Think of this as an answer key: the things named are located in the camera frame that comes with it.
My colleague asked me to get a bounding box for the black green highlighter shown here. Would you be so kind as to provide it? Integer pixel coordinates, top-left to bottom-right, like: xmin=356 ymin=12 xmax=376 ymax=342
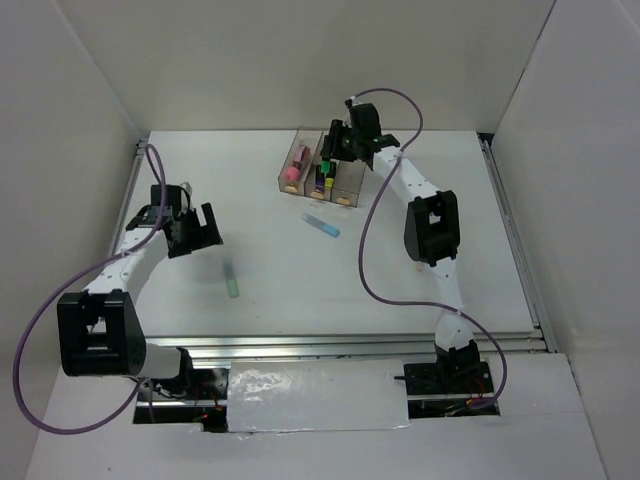
xmin=320 ymin=160 xmax=335 ymax=176

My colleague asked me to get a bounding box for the black purple highlighter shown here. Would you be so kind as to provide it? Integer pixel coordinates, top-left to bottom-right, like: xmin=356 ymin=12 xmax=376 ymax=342
xmin=311 ymin=165 xmax=325 ymax=198

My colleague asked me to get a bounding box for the clear green highlighter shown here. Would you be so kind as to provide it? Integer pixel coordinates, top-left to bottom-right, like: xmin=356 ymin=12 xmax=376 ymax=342
xmin=223 ymin=258 xmax=240 ymax=299

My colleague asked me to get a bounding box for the pink cap pen bundle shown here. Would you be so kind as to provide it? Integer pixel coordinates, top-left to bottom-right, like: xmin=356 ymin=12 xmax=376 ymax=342
xmin=284 ymin=144 xmax=311 ymax=182

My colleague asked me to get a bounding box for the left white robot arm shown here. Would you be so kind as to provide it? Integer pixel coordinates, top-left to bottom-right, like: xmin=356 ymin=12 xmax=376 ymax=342
xmin=57 ymin=183 xmax=223 ymax=399

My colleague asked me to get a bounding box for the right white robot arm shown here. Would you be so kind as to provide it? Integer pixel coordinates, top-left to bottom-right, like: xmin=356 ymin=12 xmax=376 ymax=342
xmin=321 ymin=99 xmax=480 ymax=392

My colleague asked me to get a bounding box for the clear left organizer bin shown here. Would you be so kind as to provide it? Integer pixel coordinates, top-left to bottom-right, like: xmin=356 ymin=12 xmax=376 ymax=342
xmin=278 ymin=127 xmax=324 ymax=196

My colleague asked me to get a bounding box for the clear organizer bin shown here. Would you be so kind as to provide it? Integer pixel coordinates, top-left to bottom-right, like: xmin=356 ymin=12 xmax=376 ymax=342
xmin=330 ymin=136 xmax=369 ymax=207
xmin=304 ymin=131 xmax=350 ymax=205
xmin=278 ymin=127 xmax=324 ymax=196

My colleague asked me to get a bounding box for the clear right organizer bin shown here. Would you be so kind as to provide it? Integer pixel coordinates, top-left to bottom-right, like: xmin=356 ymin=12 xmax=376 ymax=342
xmin=330 ymin=136 xmax=369 ymax=207

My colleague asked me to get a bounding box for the clear middle organizer bin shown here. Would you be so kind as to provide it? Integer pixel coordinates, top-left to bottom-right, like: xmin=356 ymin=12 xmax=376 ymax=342
xmin=304 ymin=131 xmax=350 ymax=205

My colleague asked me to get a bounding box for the clear blue highlighter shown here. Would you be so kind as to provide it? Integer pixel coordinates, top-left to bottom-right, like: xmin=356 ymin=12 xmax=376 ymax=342
xmin=301 ymin=213 xmax=340 ymax=238

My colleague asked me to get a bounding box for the white foil cover plate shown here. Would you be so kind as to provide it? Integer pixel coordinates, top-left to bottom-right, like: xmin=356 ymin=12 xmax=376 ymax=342
xmin=227 ymin=359 xmax=410 ymax=433

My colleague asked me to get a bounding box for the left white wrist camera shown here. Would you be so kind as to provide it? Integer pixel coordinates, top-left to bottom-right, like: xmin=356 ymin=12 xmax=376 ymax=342
xmin=179 ymin=182 xmax=192 ymax=212

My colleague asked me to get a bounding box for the aluminium front rail frame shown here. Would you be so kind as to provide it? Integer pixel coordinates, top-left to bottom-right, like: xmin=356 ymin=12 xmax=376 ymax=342
xmin=144 ymin=333 xmax=546 ymax=362

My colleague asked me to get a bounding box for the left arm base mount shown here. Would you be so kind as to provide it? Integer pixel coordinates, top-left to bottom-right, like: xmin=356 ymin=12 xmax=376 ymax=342
xmin=133 ymin=367 xmax=230 ymax=433

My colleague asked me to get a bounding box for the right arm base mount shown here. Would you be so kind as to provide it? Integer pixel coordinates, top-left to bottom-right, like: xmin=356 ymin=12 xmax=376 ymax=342
xmin=394 ymin=360 xmax=499 ymax=420

